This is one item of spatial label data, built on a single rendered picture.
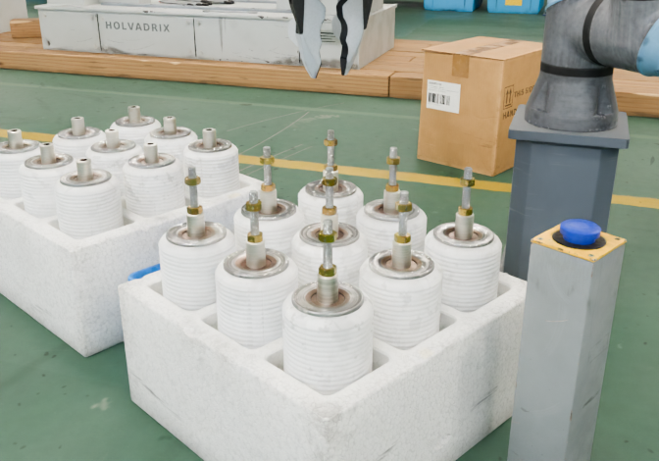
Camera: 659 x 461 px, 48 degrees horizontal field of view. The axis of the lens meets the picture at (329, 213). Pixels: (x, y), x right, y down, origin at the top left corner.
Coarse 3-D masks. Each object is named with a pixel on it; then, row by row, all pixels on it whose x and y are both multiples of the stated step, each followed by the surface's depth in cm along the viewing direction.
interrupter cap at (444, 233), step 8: (448, 224) 95; (440, 232) 93; (448, 232) 93; (480, 232) 93; (488, 232) 93; (440, 240) 91; (448, 240) 91; (456, 240) 90; (464, 240) 91; (472, 240) 91; (480, 240) 90; (488, 240) 90
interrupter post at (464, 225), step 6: (456, 216) 91; (462, 216) 91; (468, 216) 91; (456, 222) 92; (462, 222) 91; (468, 222) 91; (456, 228) 92; (462, 228) 91; (468, 228) 91; (456, 234) 92; (462, 234) 91; (468, 234) 92
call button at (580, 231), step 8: (560, 224) 76; (568, 224) 76; (576, 224) 76; (584, 224) 76; (592, 224) 76; (568, 232) 75; (576, 232) 74; (584, 232) 74; (592, 232) 74; (600, 232) 75; (568, 240) 75; (576, 240) 75; (584, 240) 74; (592, 240) 75
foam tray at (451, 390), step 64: (128, 320) 96; (192, 320) 87; (448, 320) 89; (512, 320) 91; (192, 384) 88; (256, 384) 77; (384, 384) 76; (448, 384) 85; (512, 384) 96; (192, 448) 92; (256, 448) 81; (320, 448) 72; (384, 448) 79; (448, 448) 89
